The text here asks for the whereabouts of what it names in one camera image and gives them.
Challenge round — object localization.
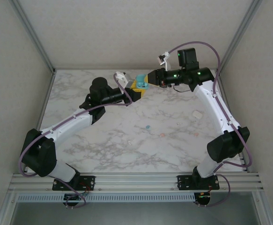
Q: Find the blue earbud charging case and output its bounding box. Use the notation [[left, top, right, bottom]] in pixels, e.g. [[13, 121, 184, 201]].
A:
[[135, 74, 149, 89]]

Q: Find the small controller circuit board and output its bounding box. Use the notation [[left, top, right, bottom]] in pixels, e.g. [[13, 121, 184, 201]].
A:
[[195, 192, 212, 200], [63, 193, 86, 202]]

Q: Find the thin black gripper wire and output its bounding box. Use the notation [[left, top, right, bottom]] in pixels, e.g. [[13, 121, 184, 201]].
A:
[[172, 84, 191, 93]]

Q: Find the aluminium table side rail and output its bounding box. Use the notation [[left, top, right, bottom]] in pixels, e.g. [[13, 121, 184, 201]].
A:
[[37, 71, 57, 132], [216, 71, 249, 173]]

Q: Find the aluminium frame corner post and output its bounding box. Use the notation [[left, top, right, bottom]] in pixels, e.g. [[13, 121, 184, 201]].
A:
[[215, 0, 263, 75], [11, 0, 57, 75]]

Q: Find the aluminium mounting rail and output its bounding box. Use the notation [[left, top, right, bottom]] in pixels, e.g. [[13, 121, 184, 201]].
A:
[[8, 172, 265, 191]]

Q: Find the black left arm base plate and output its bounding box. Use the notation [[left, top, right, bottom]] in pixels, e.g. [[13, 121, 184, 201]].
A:
[[52, 175, 96, 191]]

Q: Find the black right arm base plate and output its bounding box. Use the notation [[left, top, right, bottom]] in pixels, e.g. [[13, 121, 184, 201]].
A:
[[177, 174, 221, 190]]

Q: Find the grey slotted cable duct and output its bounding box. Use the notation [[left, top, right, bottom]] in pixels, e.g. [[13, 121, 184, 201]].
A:
[[16, 193, 196, 203]]

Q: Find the aluminium frame leg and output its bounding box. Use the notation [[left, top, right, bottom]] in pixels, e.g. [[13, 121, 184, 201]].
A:
[[0, 187, 19, 225], [251, 191, 273, 225]]

